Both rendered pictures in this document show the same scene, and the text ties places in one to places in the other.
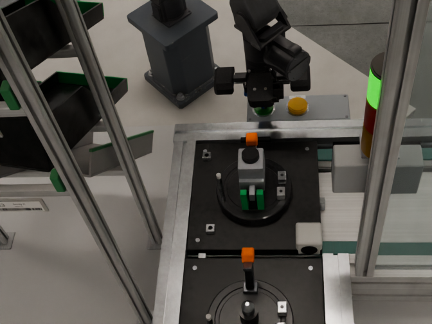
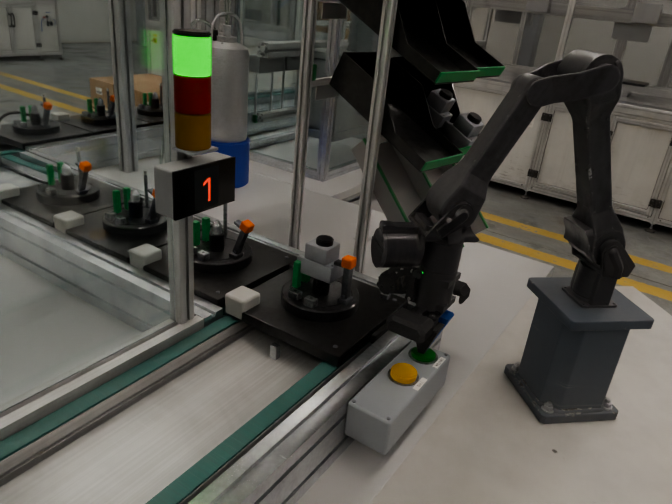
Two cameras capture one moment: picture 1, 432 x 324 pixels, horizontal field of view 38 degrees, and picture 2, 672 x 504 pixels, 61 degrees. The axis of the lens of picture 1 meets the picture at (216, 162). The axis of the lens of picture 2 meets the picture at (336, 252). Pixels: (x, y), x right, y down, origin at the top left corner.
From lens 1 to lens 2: 1.39 m
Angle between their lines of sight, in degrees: 81
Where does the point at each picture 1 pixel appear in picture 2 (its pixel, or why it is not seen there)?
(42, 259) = not seen: hidden behind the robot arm
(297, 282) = (215, 283)
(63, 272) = (367, 267)
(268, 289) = (225, 261)
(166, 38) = (543, 281)
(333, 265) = (206, 307)
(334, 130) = (342, 382)
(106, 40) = (657, 369)
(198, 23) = (558, 304)
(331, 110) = (375, 396)
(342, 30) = not seen: outside the picture
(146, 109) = (518, 353)
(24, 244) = not seen: hidden behind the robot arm
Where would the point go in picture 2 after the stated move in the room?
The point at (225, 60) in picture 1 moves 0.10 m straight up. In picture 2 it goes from (577, 438) to (594, 389)
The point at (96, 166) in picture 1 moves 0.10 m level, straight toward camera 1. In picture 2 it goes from (359, 154) to (311, 149)
